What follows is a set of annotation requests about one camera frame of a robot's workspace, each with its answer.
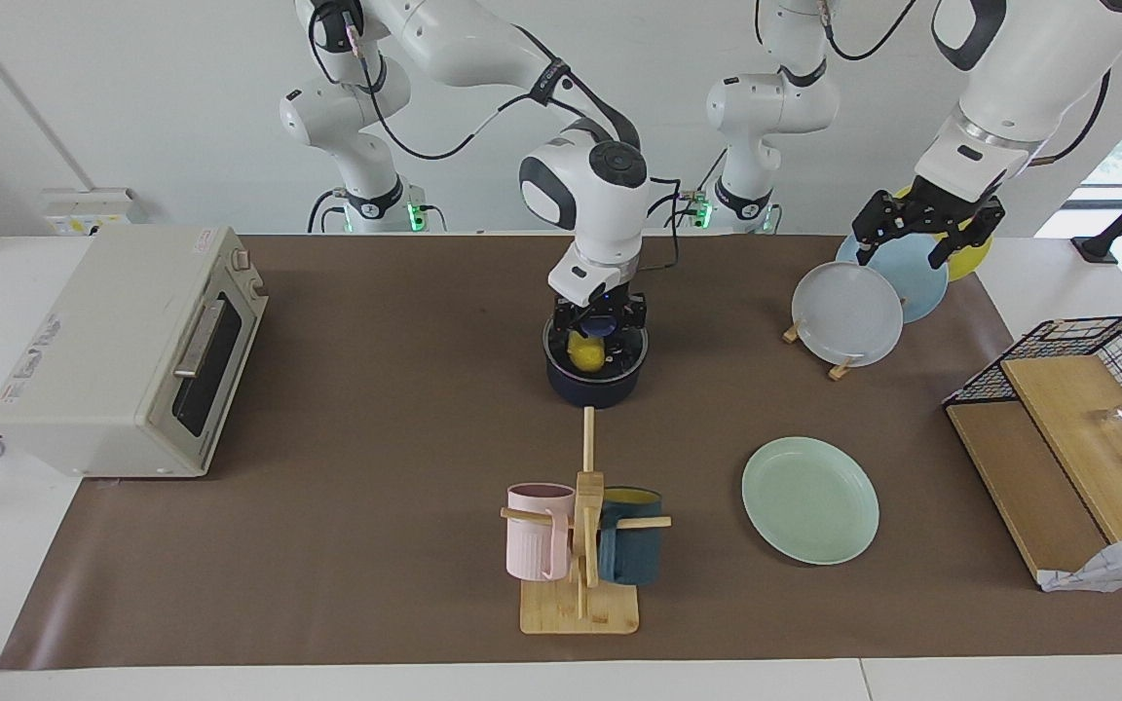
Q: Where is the glass lid with blue knob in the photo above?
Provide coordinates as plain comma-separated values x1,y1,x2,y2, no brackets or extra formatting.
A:
543,310,650,383

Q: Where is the yellow plate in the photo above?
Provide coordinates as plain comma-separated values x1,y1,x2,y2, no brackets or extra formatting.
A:
887,185,993,283

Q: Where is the light blue plate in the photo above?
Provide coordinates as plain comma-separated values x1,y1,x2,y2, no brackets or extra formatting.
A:
836,234,950,324

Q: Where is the grey plate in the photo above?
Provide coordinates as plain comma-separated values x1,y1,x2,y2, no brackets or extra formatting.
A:
791,261,905,369

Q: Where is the wooden plate rack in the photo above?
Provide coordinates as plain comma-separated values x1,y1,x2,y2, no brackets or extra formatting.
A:
781,316,859,383

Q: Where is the light green plate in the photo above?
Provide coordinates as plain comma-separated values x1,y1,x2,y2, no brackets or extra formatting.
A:
741,435,881,567

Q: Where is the pink mug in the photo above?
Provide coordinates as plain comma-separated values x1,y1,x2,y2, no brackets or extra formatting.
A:
505,483,577,583

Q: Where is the dark teal mug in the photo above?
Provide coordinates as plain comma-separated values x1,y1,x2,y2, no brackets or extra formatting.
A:
596,487,664,587

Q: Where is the brown table mat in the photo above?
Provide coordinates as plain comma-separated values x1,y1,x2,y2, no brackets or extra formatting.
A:
0,234,1122,671

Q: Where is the wooden mug rack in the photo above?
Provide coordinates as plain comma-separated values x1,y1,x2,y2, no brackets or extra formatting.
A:
500,407,672,636

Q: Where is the white checked cloth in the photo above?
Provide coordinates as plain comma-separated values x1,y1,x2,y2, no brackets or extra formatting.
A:
1038,529,1122,593

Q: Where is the cream toaster oven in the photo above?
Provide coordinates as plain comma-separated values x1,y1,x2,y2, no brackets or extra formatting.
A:
0,226,270,480

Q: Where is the dark pot with purple handle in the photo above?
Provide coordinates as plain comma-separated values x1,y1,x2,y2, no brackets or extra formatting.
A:
543,316,650,410

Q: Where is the black left base cable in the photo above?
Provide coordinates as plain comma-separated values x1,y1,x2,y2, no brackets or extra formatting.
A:
663,148,729,231

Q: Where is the black base cable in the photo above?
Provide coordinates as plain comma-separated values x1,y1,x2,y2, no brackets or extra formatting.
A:
663,148,729,231
306,188,447,235

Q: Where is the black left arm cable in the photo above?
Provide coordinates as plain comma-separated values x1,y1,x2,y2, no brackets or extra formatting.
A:
819,0,1112,168

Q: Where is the black right base cable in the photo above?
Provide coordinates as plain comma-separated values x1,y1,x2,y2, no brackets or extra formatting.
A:
306,188,447,235

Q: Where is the white wall socket box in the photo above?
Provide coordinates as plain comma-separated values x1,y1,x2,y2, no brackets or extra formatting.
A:
40,188,148,238

